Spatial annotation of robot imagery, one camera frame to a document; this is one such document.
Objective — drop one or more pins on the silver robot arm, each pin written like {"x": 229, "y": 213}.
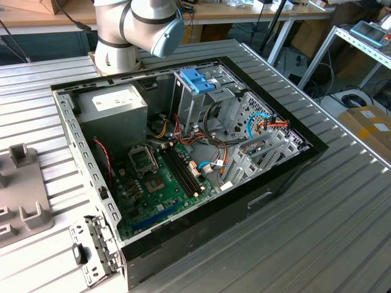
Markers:
{"x": 116, "y": 27}

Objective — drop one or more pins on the perforated metal disk bay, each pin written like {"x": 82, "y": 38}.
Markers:
{"x": 244, "y": 107}

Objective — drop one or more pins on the black RAM slot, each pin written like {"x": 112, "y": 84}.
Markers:
{"x": 181, "y": 175}
{"x": 187, "y": 168}

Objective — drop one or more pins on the grey metal drive cage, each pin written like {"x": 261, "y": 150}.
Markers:
{"x": 189, "y": 110}

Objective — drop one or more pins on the dark square chipset chip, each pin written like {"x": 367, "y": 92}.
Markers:
{"x": 155, "y": 184}

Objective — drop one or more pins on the CPU socket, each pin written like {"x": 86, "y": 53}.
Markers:
{"x": 142, "y": 160}

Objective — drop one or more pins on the blue drive bay latch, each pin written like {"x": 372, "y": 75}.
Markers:
{"x": 195, "y": 81}

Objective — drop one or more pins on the green motherboard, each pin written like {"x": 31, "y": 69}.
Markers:
{"x": 159, "y": 201}

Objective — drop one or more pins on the black PC case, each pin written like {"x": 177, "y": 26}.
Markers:
{"x": 198, "y": 226}

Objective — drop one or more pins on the blue expansion slot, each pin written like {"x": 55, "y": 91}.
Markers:
{"x": 155, "y": 217}

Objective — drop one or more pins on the grey power supply unit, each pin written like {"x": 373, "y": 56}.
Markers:
{"x": 116, "y": 122}

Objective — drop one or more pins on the wooden desk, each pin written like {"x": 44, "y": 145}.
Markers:
{"x": 232, "y": 13}

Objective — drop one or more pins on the black tripod pole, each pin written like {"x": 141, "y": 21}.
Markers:
{"x": 274, "y": 26}

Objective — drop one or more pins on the black plastic latch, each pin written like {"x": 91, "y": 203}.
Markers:
{"x": 80, "y": 254}

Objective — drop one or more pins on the cardboard box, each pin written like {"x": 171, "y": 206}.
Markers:
{"x": 366, "y": 131}

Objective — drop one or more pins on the grey parts rack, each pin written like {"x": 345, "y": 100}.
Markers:
{"x": 24, "y": 189}

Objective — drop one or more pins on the pale blue teach pendant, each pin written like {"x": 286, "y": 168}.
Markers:
{"x": 371, "y": 32}

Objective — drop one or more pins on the metal shelf frame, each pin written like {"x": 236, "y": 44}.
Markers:
{"x": 359, "y": 45}

